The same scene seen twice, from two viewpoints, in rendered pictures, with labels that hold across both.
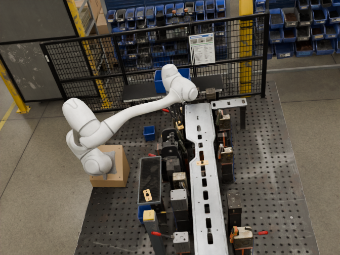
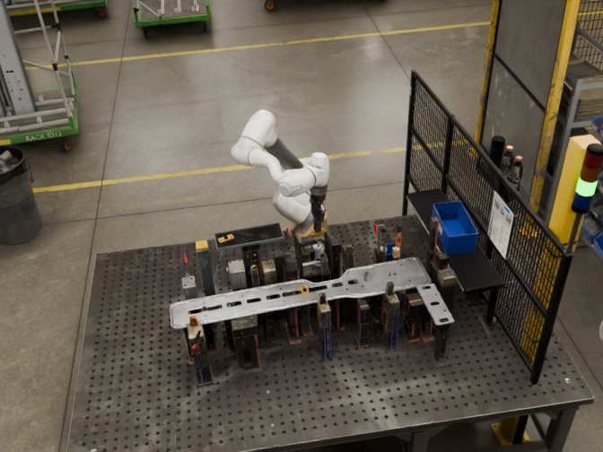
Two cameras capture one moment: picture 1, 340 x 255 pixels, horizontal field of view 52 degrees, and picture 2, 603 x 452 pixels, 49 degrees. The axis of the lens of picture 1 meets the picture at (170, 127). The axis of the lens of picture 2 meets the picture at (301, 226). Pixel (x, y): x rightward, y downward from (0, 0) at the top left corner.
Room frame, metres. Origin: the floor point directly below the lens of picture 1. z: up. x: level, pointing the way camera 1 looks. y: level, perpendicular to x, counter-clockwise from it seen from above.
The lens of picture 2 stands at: (0.85, -2.61, 3.44)
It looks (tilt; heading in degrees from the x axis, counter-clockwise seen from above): 38 degrees down; 72
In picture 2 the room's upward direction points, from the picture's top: 3 degrees counter-clockwise
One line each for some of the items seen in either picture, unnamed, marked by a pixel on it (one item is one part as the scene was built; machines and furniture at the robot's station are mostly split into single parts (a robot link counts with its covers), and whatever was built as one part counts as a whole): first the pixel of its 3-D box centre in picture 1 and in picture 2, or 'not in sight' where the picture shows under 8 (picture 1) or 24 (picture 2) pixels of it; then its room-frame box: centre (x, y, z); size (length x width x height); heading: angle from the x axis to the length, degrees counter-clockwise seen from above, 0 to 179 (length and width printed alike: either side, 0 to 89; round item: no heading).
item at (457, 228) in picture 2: (172, 80); (453, 227); (2.54, -0.10, 1.09); 0.30 x 0.17 x 0.13; 78
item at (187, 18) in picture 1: (187, 20); (516, 174); (2.72, -0.31, 1.53); 0.06 x 0.06 x 0.20
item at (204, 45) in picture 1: (202, 49); (501, 224); (2.62, -0.40, 1.30); 0.23 x 0.02 x 0.31; 83
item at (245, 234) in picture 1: (242, 247); (200, 353); (1.02, -0.29, 0.88); 0.15 x 0.11 x 0.36; 83
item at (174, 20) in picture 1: (175, 22); (506, 163); (2.73, -0.21, 1.53); 0.06 x 0.06 x 0.20
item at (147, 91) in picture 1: (172, 88); (450, 236); (2.54, -0.08, 1.01); 0.90 x 0.22 x 0.03; 83
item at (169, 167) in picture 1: (173, 185); (280, 281); (1.55, 0.05, 0.90); 0.05 x 0.05 x 0.40; 83
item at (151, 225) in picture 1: (155, 236); (206, 276); (1.17, 0.21, 0.92); 0.08 x 0.08 x 0.44; 83
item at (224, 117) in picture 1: (225, 132); (390, 320); (2.00, -0.43, 0.87); 0.12 x 0.09 x 0.35; 83
